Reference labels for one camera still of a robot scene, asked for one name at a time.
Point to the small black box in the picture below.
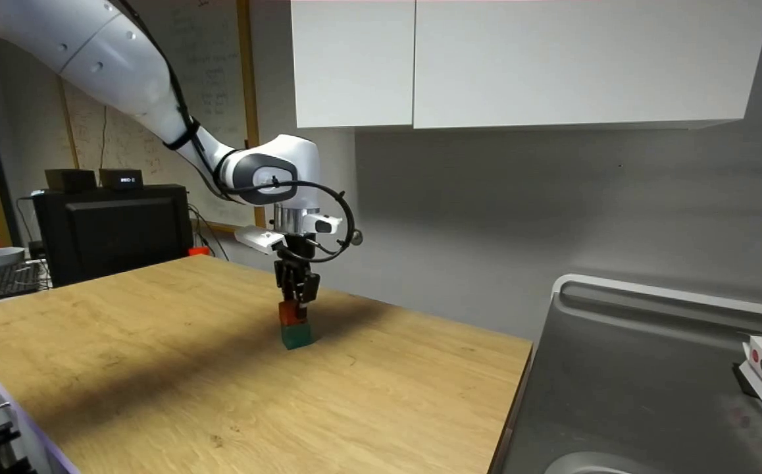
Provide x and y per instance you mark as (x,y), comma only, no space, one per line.
(70,180)

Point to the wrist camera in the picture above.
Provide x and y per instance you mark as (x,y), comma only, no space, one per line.
(257,238)

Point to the black box with display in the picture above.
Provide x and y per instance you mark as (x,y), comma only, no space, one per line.
(121,178)

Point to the stainless steel counter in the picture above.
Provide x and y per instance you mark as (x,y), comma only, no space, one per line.
(624,388)

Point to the orange block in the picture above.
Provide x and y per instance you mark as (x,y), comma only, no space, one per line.
(290,314)

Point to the whiteboard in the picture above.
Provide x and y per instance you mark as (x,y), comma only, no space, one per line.
(213,72)

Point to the green block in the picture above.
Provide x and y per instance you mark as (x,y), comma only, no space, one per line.
(297,337)

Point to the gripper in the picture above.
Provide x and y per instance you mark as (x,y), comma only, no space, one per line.
(298,258)

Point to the black keyboard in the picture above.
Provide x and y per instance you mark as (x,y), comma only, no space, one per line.
(14,280)

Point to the small red object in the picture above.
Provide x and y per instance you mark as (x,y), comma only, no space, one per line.
(199,251)

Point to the black monitor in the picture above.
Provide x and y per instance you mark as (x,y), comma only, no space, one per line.
(114,234)

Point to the white wall cabinet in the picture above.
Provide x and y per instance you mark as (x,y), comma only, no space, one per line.
(526,62)

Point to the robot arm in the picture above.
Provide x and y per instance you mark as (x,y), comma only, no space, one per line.
(124,72)

